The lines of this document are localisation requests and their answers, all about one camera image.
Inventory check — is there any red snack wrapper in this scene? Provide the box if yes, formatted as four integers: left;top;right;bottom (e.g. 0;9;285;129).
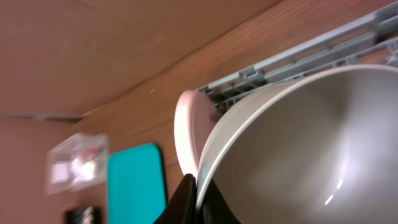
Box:
72;146;102;160

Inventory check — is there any black tray bin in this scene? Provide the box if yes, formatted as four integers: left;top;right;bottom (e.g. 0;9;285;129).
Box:
63;207;102;224

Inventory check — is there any large pink plate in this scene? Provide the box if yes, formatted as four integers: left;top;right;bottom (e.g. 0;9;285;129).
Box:
174;90;222;177

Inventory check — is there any grey bowl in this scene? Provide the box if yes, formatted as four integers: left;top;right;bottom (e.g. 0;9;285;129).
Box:
196;65;397;223

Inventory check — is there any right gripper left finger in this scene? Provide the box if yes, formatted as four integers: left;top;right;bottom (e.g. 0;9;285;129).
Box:
154;174;197;224

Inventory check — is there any white napkin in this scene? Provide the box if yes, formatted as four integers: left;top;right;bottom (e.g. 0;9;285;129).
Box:
71;159;96;182

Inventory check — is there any clear plastic bin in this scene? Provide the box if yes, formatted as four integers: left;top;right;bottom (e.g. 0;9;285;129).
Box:
45;133;109;195

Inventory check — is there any grey dish rack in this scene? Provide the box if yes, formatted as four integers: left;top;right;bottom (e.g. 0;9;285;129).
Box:
198;2;397;112

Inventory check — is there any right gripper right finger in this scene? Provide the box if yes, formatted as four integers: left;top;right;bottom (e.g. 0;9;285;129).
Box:
198;180;241;224

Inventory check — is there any teal serving tray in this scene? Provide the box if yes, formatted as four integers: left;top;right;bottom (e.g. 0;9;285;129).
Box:
106;143;167;224

